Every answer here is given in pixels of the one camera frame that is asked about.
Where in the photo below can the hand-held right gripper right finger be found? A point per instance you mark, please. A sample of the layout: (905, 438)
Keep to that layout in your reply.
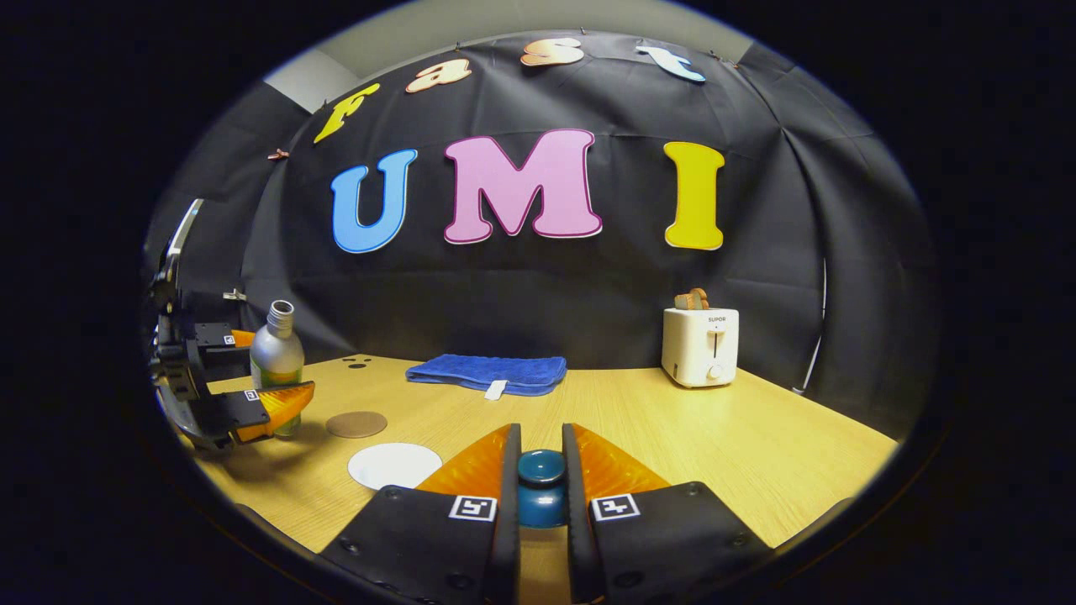
(578, 521)

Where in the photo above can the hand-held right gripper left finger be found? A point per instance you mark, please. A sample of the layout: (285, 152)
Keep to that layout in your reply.
(508, 521)

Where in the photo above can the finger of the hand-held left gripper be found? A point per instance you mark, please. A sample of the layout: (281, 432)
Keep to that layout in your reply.
(220, 357)
(231, 412)

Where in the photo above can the dark teal teacup lid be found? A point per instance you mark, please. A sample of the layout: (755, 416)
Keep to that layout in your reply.
(540, 496)

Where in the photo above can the silver and green water bottle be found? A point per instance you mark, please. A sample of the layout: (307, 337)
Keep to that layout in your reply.
(276, 353)

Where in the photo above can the brown round coaster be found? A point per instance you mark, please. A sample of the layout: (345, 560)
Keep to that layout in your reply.
(356, 424)

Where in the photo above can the teal and white teacup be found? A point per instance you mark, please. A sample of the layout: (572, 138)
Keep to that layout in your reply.
(395, 466)

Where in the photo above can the white clip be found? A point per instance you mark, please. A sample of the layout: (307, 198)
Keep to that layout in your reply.
(234, 295)

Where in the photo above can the blue folded towel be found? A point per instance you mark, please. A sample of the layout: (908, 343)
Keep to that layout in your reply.
(487, 370)

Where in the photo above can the cream white toaster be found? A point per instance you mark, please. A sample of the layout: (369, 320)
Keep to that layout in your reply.
(698, 349)

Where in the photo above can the black backdrop cloth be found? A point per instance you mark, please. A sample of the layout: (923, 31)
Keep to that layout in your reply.
(504, 294)

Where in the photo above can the brown bread slice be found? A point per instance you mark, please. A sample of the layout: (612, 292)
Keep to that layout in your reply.
(692, 299)

